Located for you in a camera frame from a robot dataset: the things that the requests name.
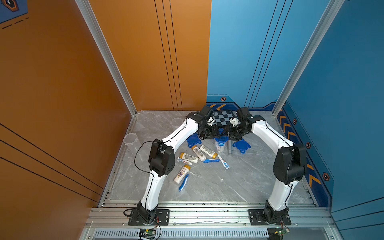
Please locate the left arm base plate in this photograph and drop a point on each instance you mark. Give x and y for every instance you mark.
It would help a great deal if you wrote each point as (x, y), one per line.
(158, 217)

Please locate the clear plastic container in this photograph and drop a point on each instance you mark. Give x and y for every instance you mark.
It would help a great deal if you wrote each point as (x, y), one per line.
(131, 140)
(220, 147)
(176, 123)

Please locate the blue lid by microphone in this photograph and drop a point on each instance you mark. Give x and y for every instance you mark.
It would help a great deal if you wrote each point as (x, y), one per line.
(242, 146)

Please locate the circuit board right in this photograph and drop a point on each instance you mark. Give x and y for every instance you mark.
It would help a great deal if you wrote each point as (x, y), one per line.
(277, 234)

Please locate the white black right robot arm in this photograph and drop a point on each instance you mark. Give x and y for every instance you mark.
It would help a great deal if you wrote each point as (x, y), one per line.
(289, 167)

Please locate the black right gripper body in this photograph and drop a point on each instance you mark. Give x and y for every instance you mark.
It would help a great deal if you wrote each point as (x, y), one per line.
(235, 132)

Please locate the blue toothbrush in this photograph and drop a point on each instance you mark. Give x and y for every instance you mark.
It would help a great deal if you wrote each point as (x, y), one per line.
(182, 186)
(211, 161)

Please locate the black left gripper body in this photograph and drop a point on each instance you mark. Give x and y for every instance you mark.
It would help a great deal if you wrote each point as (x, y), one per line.
(209, 131)

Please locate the clear plastic container back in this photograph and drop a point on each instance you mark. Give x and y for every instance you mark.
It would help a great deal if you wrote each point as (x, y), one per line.
(176, 123)

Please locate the toothpaste tube right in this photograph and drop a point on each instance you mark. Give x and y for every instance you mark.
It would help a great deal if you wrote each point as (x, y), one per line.
(225, 164)

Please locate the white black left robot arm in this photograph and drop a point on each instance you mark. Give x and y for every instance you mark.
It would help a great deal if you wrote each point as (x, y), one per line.
(162, 160)

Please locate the aluminium front rail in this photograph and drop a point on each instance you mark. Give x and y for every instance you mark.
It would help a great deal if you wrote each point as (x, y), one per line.
(205, 215)

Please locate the white bottle orange cap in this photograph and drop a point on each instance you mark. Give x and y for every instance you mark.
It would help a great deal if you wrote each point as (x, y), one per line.
(199, 153)
(190, 158)
(208, 151)
(183, 172)

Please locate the blue lid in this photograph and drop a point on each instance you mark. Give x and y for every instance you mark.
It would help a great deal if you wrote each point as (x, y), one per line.
(193, 140)
(242, 146)
(222, 139)

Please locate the silver microphone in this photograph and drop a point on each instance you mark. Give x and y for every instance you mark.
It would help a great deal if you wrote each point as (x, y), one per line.
(230, 147)

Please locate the green circuit board left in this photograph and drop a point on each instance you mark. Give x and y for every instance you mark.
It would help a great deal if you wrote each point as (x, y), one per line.
(147, 234)

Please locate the black white checkerboard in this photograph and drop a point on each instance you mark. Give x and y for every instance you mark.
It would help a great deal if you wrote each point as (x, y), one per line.
(223, 118)

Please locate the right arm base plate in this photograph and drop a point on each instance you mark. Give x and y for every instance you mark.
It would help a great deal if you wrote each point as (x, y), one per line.
(255, 216)

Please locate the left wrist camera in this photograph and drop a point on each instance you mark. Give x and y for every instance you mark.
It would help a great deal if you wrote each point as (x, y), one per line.
(206, 112)

